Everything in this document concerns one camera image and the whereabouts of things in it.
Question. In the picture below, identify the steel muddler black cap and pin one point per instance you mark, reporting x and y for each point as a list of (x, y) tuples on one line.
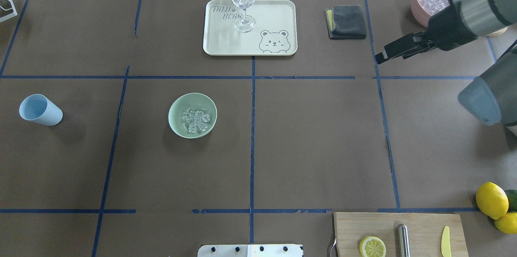
[(404, 243)]

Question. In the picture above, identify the ice cubes in bowl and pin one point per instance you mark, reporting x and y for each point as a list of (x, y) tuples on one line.
[(196, 121)]

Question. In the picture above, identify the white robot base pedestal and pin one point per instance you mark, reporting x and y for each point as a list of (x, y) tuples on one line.
[(251, 250)]

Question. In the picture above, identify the wooden round stand base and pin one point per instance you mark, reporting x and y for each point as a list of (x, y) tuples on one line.
[(498, 32)]

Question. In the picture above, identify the green avocado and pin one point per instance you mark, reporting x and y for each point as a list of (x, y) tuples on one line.
[(511, 194)]

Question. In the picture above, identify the light blue plastic cup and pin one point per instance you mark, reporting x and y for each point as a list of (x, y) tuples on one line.
[(37, 108)]

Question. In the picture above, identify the yellow lemon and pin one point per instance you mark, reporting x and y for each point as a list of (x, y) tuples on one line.
[(492, 200), (507, 223)]

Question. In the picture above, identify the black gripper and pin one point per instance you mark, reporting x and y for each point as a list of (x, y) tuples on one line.
[(447, 30)]

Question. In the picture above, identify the pink bowl with ice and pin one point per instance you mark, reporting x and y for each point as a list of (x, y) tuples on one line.
[(423, 10)]

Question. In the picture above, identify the half lemon slice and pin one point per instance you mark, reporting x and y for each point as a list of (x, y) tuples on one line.
[(372, 246)]

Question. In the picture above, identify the grey folded cloth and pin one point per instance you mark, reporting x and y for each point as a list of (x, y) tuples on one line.
[(345, 22)]

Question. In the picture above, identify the yellow plastic knife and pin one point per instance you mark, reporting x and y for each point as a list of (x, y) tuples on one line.
[(445, 242)]

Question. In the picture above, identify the white wire cup rack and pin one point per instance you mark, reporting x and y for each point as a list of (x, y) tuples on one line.
[(7, 10)]

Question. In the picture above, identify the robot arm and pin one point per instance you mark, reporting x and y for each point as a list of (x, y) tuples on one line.
[(491, 96)]

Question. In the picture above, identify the green ceramic bowl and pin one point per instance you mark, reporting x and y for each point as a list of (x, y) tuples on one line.
[(192, 101)]

